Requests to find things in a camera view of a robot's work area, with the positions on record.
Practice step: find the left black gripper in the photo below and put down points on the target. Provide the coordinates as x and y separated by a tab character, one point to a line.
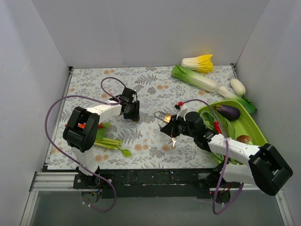
131	113

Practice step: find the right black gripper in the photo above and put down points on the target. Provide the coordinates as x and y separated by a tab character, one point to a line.
174	126

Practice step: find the large brass padlock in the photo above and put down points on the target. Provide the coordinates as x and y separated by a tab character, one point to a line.
165	117

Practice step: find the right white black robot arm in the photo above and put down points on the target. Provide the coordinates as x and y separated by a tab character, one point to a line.
262	166

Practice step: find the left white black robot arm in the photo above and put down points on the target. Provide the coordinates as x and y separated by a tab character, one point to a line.
81	130

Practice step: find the floral table mat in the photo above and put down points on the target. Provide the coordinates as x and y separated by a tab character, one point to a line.
157	90

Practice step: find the green long beans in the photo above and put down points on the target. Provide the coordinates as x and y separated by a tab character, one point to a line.
207	116

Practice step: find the green celery stalks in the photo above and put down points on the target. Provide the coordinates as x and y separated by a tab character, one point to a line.
109	143

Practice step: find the red chili pepper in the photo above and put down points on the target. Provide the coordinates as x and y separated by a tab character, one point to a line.
218	127

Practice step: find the green white napa cabbage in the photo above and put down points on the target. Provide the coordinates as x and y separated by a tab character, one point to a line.
194	78

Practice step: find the purple eggplant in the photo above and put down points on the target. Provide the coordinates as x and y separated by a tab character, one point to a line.
229	112

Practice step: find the yellow white napa cabbage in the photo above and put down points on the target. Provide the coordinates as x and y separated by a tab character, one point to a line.
201	64

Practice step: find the brown mushroom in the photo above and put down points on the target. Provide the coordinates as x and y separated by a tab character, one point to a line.
244	139

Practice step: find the green plastic basket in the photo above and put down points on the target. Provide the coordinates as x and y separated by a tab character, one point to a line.
245	125

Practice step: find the white radish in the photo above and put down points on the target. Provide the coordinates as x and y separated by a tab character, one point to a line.
238	87

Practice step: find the black aluminium base frame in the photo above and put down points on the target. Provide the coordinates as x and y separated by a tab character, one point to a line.
124	183

